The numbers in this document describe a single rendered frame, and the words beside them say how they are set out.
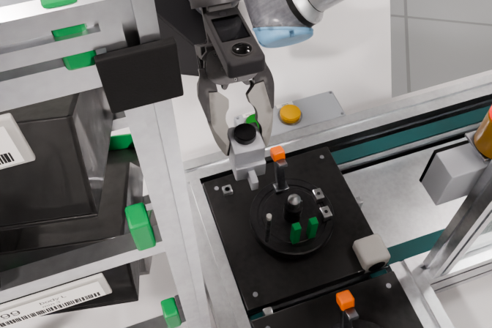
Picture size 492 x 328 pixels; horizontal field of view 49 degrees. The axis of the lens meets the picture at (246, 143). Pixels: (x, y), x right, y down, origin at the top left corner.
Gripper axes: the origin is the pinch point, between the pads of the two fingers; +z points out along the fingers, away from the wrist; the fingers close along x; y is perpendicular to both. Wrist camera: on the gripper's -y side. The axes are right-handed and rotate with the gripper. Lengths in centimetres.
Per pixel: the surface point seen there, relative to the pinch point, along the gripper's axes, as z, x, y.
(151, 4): -20, 11, -50
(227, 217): 15.8, 2.9, 13.9
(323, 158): 11.4, -16.9, 18.8
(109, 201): 0.3, 18.5, -9.7
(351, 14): -9, -44, 61
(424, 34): 15, -124, 165
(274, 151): 5.3, -6.1, 10.2
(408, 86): 32, -102, 144
